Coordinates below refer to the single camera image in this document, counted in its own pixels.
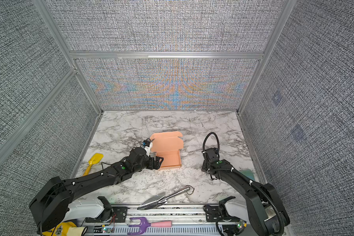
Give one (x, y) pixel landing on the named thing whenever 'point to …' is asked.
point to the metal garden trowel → (161, 198)
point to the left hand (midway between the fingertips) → (160, 157)
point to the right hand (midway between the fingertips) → (207, 163)
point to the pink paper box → (167, 145)
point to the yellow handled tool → (94, 160)
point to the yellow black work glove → (67, 228)
